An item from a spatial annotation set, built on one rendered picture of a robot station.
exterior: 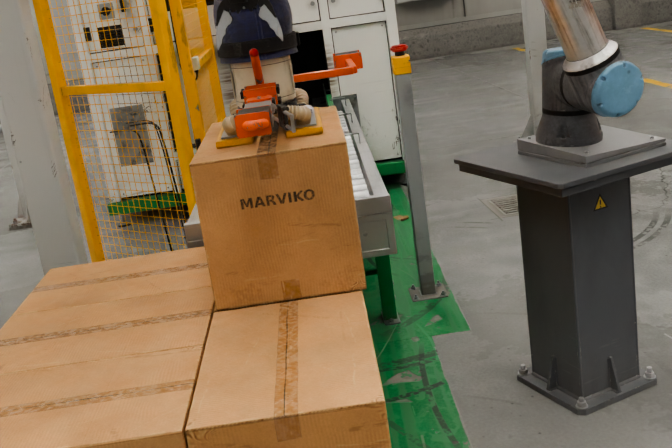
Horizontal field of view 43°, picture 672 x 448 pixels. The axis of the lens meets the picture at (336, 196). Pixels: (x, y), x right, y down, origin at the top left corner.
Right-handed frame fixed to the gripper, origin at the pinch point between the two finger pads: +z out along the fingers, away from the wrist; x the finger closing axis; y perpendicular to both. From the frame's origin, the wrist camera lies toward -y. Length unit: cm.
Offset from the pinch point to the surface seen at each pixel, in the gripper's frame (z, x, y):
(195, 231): 63, 34, 75
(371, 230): 72, -25, 75
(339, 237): 52, -14, 10
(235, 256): 53, 13, 10
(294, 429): 71, 0, -50
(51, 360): 67, 60, -7
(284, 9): -5.9, -7.9, 36.2
